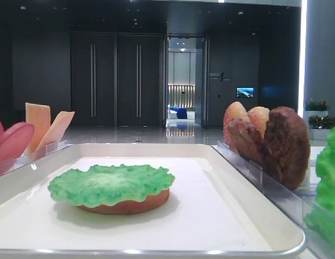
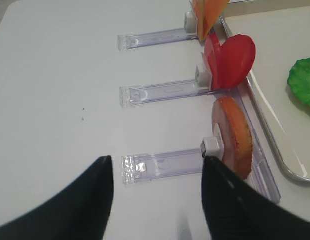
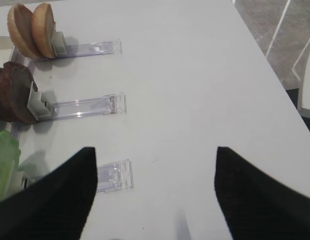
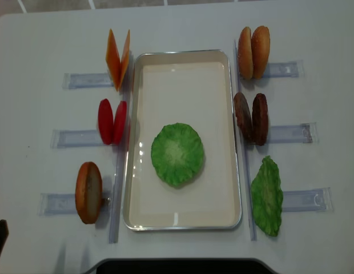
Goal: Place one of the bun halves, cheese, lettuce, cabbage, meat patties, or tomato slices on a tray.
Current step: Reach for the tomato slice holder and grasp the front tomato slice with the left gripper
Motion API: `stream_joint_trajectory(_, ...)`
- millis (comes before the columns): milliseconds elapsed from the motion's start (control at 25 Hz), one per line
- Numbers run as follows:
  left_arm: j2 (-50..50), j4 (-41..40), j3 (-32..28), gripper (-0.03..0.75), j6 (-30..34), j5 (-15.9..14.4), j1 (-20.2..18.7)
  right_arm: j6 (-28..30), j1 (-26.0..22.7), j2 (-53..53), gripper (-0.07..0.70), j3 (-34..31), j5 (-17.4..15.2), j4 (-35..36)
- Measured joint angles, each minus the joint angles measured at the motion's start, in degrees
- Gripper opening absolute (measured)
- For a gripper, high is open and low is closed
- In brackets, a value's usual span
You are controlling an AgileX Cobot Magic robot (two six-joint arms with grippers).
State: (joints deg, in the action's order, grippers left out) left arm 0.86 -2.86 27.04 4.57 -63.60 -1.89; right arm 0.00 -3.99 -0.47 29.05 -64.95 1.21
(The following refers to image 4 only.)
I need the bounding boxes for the red tomato slice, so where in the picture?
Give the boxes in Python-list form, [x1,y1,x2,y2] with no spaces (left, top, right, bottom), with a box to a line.
[98,99,114,145]
[112,101,127,145]

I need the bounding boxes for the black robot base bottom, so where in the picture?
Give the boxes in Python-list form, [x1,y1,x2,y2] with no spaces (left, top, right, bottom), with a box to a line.
[87,258,275,273]

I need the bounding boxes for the flat green lettuce leaf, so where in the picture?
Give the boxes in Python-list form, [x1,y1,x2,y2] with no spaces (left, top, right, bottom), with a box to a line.
[151,123,205,188]

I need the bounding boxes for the left brown meat patty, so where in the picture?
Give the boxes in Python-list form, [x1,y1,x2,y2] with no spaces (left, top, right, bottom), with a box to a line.
[234,92,254,143]

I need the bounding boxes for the brown meat patty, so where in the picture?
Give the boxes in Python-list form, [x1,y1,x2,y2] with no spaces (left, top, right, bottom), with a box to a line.
[252,93,269,146]
[234,92,254,143]

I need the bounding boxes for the right brown meat patty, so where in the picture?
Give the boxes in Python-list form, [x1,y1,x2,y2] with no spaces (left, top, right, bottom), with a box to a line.
[252,93,269,146]

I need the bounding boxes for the right orange cheese slice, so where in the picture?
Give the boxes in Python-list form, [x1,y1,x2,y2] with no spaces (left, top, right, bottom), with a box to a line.
[119,30,130,88]

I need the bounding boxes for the orange cheese slice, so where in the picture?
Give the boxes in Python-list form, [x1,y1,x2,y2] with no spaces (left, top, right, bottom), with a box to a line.
[106,29,121,91]
[119,30,130,88]

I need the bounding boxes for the left orange cheese slice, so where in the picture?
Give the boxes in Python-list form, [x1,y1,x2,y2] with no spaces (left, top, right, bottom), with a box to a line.
[106,29,121,91]

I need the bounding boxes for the bread bun slice lower left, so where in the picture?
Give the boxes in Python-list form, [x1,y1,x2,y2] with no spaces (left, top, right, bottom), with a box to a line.
[75,162,102,224]

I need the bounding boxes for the upright green lettuce leaf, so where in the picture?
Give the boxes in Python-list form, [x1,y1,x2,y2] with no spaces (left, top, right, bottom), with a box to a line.
[251,156,283,237]

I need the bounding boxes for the white rectangular metal tray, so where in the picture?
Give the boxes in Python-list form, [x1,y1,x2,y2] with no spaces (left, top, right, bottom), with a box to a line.
[123,50,242,231]

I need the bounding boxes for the left bun half upper right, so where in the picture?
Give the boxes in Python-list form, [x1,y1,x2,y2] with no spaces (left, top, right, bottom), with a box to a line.
[238,26,254,80]

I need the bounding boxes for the bun half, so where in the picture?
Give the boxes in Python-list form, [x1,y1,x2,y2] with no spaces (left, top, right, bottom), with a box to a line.
[251,26,270,79]
[238,26,254,80]

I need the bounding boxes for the clear holder middle left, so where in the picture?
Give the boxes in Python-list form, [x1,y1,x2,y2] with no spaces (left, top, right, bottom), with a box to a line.
[50,130,104,148]

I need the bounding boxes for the clear holder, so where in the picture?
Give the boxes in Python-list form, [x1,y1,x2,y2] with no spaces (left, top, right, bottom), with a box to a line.
[50,130,104,148]
[263,60,304,78]
[267,123,319,144]
[62,73,114,90]
[38,194,77,216]
[282,187,333,212]

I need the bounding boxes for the clear holder upper left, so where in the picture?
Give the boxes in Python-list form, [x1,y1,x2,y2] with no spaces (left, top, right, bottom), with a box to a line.
[62,73,114,90]

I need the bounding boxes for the clear holder upper right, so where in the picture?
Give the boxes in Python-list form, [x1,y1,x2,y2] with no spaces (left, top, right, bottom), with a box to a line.
[263,60,304,78]

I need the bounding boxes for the clear holder middle right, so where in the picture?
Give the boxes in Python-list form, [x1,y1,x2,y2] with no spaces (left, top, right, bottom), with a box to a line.
[267,123,319,144]

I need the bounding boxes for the clear holder lower left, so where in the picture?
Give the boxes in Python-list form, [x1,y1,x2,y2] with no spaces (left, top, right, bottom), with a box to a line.
[38,194,77,216]

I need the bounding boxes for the clear holder lower right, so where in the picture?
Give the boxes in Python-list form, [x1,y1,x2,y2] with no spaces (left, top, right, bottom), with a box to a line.
[282,187,333,212]

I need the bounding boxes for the clear long rail left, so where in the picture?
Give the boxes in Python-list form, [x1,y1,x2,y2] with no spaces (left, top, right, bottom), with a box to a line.
[108,93,130,244]

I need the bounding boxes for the clear long rail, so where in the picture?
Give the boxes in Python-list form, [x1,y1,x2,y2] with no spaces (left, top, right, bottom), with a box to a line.
[108,93,130,244]
[234,39,257,241]

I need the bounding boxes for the clear long rail right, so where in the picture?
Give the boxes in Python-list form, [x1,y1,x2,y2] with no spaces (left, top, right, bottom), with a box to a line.
[234,39,257,241]

